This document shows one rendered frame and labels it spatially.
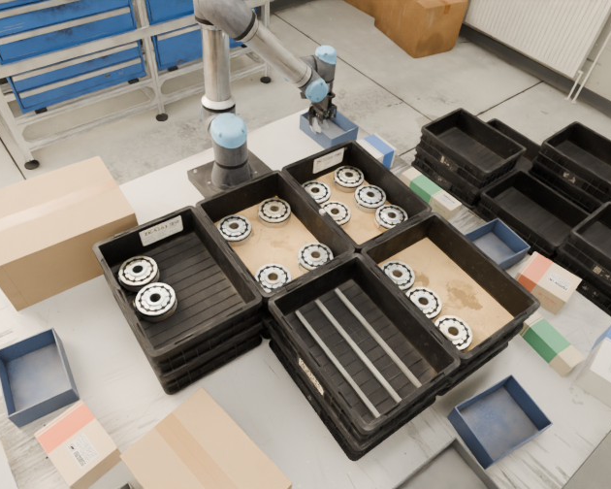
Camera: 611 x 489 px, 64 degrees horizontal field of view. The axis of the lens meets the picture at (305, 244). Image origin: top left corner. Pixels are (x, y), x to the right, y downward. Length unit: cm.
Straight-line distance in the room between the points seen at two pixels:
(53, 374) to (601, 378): 146
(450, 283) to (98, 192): 108
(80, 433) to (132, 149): 216
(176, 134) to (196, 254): 188
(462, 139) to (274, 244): 140
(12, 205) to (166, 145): 168
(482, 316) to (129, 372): 98
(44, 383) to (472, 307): 118
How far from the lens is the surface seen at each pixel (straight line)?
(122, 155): 318
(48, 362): 152
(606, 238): 240
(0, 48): 293
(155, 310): 133
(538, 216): 251
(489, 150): 258
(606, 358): 159
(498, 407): 148
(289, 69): 161
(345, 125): 210
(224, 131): 164
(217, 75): 169
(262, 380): 138
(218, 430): 117
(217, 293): 137
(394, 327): 135
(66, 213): 157
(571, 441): 153
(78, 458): 131
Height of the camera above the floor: 196
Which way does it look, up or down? 50 degrees down
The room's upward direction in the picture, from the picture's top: 5 degrees clockwise
